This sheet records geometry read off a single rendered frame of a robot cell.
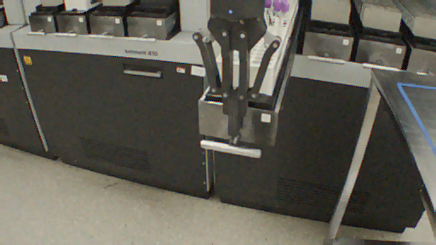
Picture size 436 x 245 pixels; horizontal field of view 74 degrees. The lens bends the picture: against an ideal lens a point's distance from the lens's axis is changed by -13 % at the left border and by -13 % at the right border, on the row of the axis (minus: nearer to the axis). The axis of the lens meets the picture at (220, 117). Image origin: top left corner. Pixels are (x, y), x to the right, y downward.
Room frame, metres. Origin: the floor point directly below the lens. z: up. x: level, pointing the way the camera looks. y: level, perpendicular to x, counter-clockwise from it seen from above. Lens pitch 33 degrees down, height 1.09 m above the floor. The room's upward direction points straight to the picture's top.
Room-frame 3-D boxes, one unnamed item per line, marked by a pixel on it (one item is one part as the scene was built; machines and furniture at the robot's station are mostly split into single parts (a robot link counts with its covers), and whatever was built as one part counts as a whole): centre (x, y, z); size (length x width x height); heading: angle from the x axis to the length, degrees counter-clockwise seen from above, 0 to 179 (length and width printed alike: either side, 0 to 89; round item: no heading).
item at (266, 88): (0.64, -0.08, 0.83); 0.30 x 0.10 x 0.06; 164
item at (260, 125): (0.77, -0.12, 0.78); 0.73 x 0.14 x 0.09; 164
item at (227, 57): (0.45, -0.01, 0.89); 0.04 x 0.01 x 0.11; 164
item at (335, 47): (1.16, -0.39, 0.78); 0.73 x 0.14 x 0.09; 164
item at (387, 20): (0.89, -0.47, 0.85); 0.12 x 0.02 x 0.06; 73
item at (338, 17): (0.93, -0.32, 0.85); 0.12 x 0.02 x 0.06; 74
